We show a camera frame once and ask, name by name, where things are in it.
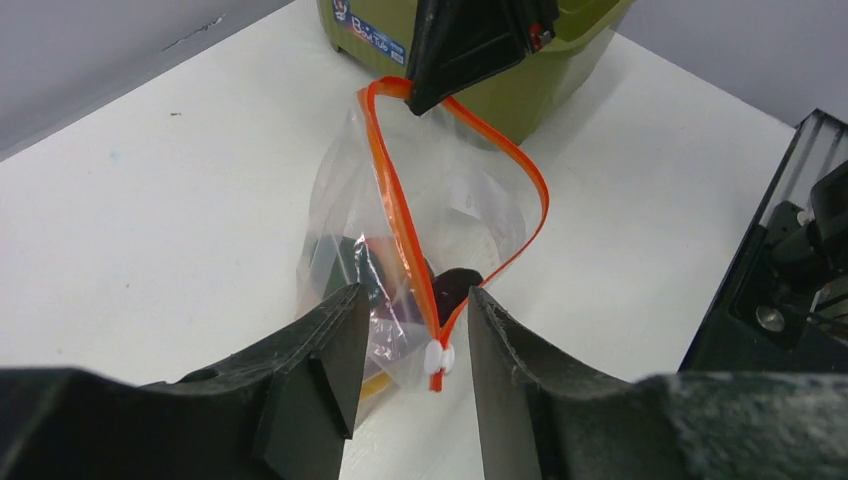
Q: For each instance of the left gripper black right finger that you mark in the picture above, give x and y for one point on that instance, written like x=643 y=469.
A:
x=544 y=414

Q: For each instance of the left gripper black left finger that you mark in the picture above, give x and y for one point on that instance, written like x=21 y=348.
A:
x=282 y=408

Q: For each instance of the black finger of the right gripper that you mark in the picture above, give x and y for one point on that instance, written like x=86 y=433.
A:
x=459 y=43

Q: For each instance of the olive green plastic basket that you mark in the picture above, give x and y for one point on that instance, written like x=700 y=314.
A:
x=378 y=34

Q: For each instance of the yellow toy bell pepper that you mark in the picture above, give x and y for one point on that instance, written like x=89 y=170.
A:
x=374 y=385

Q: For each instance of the purple toy eggplant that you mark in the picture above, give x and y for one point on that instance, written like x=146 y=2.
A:
x=450 y=289

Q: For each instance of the clear zip top bag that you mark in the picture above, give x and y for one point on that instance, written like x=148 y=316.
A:
x=399 y=199

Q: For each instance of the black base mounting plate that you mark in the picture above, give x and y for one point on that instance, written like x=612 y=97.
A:
x=782 y=304

